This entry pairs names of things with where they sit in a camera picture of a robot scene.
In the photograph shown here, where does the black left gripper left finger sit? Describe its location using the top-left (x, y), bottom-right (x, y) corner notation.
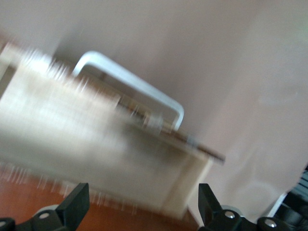
top-left (15, 182), bottom-right (90, 231)

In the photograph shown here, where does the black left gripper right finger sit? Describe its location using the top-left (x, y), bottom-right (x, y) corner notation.
top-left (197, 183), bottom-right (259, 231)

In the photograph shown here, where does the light wood drawer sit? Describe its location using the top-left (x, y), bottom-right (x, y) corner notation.
top-left (0, 39), bottom-right (226, 217)

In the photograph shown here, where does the white metal drawer handle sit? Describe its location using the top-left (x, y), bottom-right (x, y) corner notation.
top-left (71, 50), bottom-right (185, 133)

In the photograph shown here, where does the dark brown wooden cabinet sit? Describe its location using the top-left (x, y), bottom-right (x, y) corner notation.
top-left (0, 166), bottom-right (202, 231)

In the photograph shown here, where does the black background equipment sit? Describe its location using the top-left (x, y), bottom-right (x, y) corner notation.
top-left (266, 163), bottom-right (308, 231)

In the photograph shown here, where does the grey tape piece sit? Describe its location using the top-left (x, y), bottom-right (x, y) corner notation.
top-left (143, 115), bottom-right (166, 132)

